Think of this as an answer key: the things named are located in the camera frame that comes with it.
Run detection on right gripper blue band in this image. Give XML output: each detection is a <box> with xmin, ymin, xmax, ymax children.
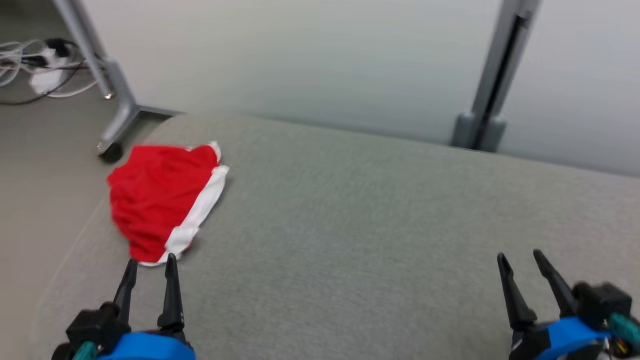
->
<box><xmin>496</xmin><ymin>248</ymin><xmax>640</xmax><ymax>360</ymax></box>

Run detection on black cable with teal connector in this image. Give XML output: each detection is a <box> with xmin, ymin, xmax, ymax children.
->
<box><xmin>72</xmin><ymin>341</ymin><xmax>98</xmax><ymax>360</ymax></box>
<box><xmin>607</xmin><ymin>312</ymin><xmax>640</xmax><ymax>351</ymax></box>

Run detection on red shorts with white band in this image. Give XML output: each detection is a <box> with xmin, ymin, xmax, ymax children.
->
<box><xmin>106</xmin><ymin>141</ymin><xmax>230</xmax><ymax>267</ymax></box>

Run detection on white power strip with cables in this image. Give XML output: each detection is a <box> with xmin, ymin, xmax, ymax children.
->
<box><xmin>0</xmin><ymin>59</ymin><xmax>99</xmax><ymax>106</ymax></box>

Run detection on white cable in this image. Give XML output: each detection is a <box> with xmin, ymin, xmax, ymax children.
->
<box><xmin>0</xmin><ymin>40</ymin><xmax>48</xmax><ymax>88</ymax></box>
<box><xmin>47</xmin><ymin>79</ymin><xmax>99</xmax><ymax>99</ymax></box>

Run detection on black power plug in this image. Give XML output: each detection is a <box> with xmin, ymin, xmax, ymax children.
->
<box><xmin>44</xmin><ymin>37</ymin><xmax>77</xmax><ymax>59</ymax></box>

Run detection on grey metal partition post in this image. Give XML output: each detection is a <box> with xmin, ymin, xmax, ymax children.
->
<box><xmin>450</xmin><ymin>0</ymin><xmax>543</xmax><ymax>153</ymax></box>

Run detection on grey metal stand frame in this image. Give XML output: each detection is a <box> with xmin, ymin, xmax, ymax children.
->
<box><xmin>51</xmin><ymin>0</ymin><xmax>177</xmax><ymax>153</ymax></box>

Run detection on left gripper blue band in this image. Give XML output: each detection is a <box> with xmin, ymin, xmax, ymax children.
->
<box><xmin>51</xmin><ymin>252</ymin><xmax>197</xmax><ymax>360</ymax></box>

